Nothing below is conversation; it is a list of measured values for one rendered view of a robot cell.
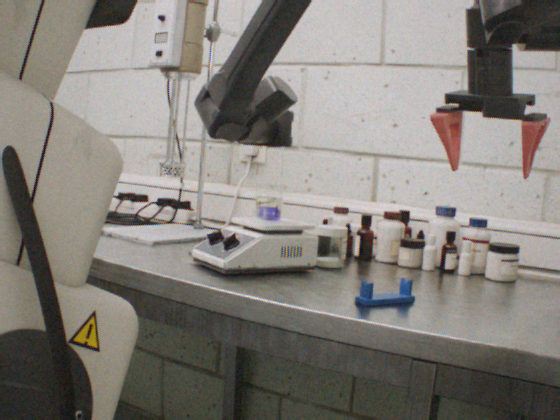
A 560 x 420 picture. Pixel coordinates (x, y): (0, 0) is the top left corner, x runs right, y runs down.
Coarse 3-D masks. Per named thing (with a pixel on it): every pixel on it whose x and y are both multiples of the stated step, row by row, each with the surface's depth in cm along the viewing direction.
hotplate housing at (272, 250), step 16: (256, 240) 127; (272, 240) 129; (288, 240) 131; (304, 240) 133; (192, 256) 134; (208, 256) 129; (240, 256) 125; (256, 256) 127; (272, 256) 129; (288, 256) 131; (304, 256) 133; (224, 272) 124; (240, 272) 126; (256, 272) 128
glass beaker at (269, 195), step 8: (256, 184) 135; (264, 184) 133; (272, 184) 133; (280, 184) 134; (256, 192) 135; (264, 192) 133; (272, 192) 133; (280, 192) 134; (256, 200) 135; (264, 200) 134; (272, 200) 133; (280, 200) 134; (256, 208) 135; (264, 208) 134; (272, 208) 134; (280, 208) 135; (256, 216) 135; (264, 216) 134; (272, 216) 134; (280, 216) 135
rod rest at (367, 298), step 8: (400, 280) 113; (360, 288) 109; (368, 288) 107; (400, 288) 113; (408, 288) 111; (360, 296) 109; (368, 296) 107; (376, 296) 110; (384, 296) 110; (392, 296) 110; (400, 296) 110; (408, 296) 111; (368, 304) 107; (376, 304) 107
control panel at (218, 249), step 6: (222, 234) 135; (228, 234) 134; (240, 234) 132; (240, 240) 129; (246, 240) 128; (198, 246) 134; (204, 246) 133; (210, 246) 132; (216, 246) 131; (222, 246) 130; (240, 246) 127; (210, 252) 129; (216, 252) 128; (222, 252) 127; (228, 252) 126
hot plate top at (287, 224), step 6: (234, 222) 136; (240, 222) 134; (246, 222) 133; (252, 222) 132; (258, 222) 132; (264, 222) 132; (270, 222) 133; (276, 222) 134; (282, 222) 135; (288, 222) 136; (294, 222) 137; (300, 222) 137; (258, 228) 129; (264, 228) 128; (270, 228) 129; (276, 228) 130; (282, 228) 130; (288, 228) 131; (294, 228) 132; (300, 228) 132; (306, 228) 133; (312, 228) 134
